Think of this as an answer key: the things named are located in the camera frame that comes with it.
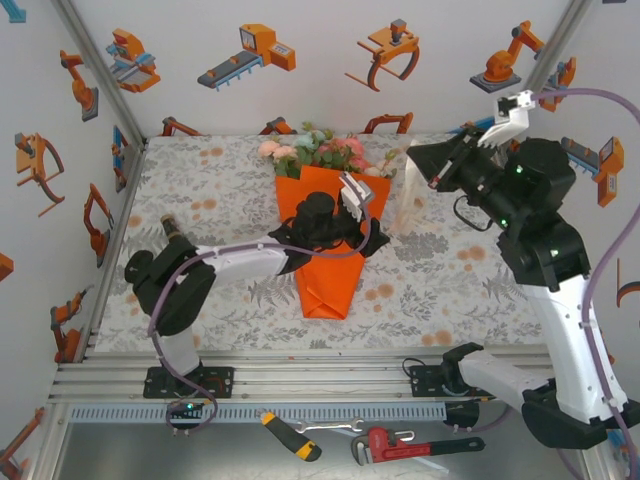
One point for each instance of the floral print tablecloth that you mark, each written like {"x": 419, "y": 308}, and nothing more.
{"x": 225, "y": 320}

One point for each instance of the small black circuit board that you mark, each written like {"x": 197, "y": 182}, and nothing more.
{"x": 186, "y": 410}

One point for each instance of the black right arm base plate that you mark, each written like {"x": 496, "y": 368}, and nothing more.
{"x": 422, "y": 380}

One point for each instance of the silver open-end wrench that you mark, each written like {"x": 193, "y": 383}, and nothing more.
{"x": 325, "y": 426}

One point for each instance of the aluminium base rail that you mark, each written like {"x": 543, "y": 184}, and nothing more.
{"x": 320, "y": 385}

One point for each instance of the aluminium frame post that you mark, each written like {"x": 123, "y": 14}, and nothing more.
{"x": 545, "y": 67}
{"x": 99, "y": 67}

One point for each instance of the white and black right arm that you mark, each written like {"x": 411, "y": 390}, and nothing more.
{"x": 575, "y": 350}

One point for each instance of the artificial flower bouquet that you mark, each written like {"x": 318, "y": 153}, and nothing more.
{"x": 325, "y": 150}

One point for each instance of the sheer white ribbon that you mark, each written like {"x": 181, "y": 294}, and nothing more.
{"x": 409, "y": 200}

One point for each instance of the red pipe wrench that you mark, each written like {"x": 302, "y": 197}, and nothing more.
{"x": 400, "y": 447}

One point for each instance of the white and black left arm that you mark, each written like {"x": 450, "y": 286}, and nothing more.
{"x": 240, "y": 262}

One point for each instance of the aluminium side rail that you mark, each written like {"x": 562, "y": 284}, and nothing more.
{"x": 129, "y": 192}

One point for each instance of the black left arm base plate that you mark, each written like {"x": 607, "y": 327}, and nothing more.
{"x": 220, "y": 382}

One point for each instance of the black round disc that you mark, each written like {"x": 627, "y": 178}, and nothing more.
{"x": 136, "y": 267}

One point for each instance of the orange wrapping paper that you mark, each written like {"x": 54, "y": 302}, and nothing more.
{"x": 325, "y": 285}

